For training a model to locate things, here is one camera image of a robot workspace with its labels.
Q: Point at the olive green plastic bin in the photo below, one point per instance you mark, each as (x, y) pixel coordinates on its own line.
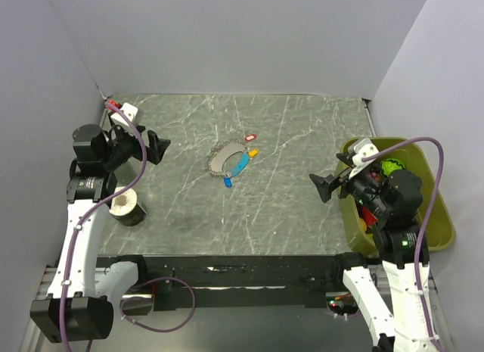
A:
(440, 231)

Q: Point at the red key tag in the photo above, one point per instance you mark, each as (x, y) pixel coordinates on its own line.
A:
(250, 137)

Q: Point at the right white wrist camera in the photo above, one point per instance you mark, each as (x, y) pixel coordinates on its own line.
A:
(358, 151)

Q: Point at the metal keyring with small rings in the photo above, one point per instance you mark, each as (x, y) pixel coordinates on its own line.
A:
(219, 154)

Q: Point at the green toy watermelon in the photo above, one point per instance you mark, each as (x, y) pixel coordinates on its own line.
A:
(390, 165)

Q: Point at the light blue key handle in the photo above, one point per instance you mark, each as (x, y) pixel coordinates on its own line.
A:
(245, 159)

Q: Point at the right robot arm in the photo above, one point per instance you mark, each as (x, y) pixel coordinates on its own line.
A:
(405, 325)

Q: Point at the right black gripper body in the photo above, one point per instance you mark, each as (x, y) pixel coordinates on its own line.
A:
(363, 187)

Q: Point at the black paper cup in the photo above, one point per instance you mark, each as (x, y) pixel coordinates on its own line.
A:
(127, 208)

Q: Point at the orange toy fruit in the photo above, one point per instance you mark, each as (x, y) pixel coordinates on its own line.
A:
(363, 225)

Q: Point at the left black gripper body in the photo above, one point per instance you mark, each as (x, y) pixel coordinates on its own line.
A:
(120, 151)

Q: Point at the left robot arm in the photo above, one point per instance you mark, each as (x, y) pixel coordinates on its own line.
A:
(77, 306)

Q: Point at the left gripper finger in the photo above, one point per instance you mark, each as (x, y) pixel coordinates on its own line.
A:
(132, 132)
(156, 147)

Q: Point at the red toy fruit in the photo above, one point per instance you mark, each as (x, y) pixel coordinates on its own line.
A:
(367, 216)

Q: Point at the purple toy grapes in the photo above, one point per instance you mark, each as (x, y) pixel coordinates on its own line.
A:
(375, 176)

